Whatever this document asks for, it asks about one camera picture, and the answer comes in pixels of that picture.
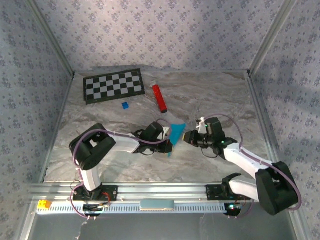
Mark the cyan paper sheet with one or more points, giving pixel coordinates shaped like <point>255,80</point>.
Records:
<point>176,132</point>

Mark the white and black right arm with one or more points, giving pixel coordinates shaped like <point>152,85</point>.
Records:
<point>275,190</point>

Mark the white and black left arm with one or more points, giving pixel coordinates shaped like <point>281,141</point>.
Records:
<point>95,147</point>

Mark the red tube with white cap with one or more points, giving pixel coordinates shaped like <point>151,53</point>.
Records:
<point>160,98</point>

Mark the small blue block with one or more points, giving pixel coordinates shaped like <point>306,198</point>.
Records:
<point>125,105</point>

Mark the grey rectangular box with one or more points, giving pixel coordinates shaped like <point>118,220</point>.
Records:
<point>157,205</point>

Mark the black and white chessboard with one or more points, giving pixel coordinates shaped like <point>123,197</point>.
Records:
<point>113,86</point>

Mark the black electronics board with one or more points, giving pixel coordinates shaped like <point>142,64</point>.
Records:
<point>92,208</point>
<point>232,209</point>

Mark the yellow plastic block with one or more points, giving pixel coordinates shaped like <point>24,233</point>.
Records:
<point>44,204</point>

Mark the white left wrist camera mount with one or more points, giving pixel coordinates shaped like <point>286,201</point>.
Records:
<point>165,133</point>

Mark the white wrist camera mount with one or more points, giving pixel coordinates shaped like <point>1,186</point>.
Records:
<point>200,123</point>
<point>165,133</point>

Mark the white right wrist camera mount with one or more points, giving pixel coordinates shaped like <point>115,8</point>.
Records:
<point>200,123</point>

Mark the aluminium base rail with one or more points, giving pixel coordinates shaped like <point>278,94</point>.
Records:
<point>162,190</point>

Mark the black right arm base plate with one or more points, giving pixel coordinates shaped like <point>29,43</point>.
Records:
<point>212,193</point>

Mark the aluminium side rail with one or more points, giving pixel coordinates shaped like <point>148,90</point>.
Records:
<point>59,120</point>
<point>260,112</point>

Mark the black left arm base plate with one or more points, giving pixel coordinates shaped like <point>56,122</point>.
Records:
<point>111,193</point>

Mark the aluminium frame post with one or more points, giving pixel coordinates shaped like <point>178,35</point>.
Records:
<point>269,37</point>

